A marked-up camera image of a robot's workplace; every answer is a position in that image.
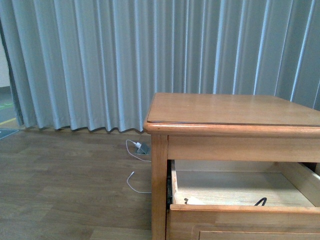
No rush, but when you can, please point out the white floor plug adapter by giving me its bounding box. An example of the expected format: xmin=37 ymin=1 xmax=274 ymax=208
xmin=133 ymin=142 xmax=142 ymax=149

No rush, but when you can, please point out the wooden top drawer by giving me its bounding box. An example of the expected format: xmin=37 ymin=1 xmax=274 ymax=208
xmin=167 ymin=160 xmax=320 ymax=240

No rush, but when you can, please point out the white floor cable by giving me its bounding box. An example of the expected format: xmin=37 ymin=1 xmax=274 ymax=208
xmin=125 ymin=139 xmax=152 ymax=194

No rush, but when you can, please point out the grey pleated curtain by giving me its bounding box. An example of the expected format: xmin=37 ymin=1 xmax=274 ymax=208
xmin=0 ymin=0 xmax=320 ymax=131

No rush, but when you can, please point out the white charger block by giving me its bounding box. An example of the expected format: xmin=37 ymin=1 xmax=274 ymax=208
xmin=184 ymin=196 xmax=205 ymax=205

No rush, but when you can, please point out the green floor mat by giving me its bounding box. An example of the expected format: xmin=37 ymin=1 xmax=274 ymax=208
xmin=0 ymin=128 xmax=19 ymax=140

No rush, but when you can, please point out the wooden nightstand cabinet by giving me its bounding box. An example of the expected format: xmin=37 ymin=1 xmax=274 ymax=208
xmin=143 ymin=93 xmax=320 ymax=240

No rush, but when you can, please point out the open metal floor socket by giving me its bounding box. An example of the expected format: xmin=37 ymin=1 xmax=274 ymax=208
xmin=135 ymin=142 xmax=150 ymax=155

